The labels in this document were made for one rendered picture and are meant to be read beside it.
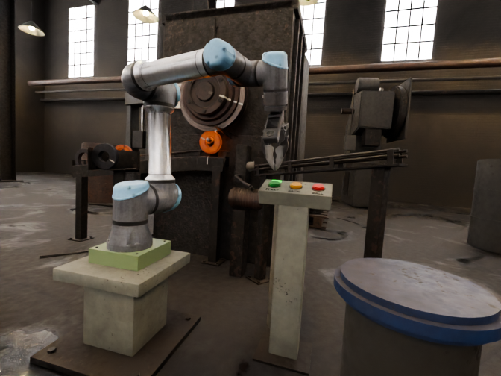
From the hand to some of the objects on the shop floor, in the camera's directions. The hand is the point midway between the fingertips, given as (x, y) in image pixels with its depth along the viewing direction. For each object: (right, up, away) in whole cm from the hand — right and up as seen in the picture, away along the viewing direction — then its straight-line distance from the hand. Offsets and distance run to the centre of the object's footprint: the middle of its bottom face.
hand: (274, 167), depth 91 cm
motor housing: (-12, -60, +72) cm, 95 cm away
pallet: (+36, -48, +277) cm, 283 cm away
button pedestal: (+4, -66, +5) cm, 67 cm away
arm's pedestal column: (-54, -63, +7) cm, 83 cm away
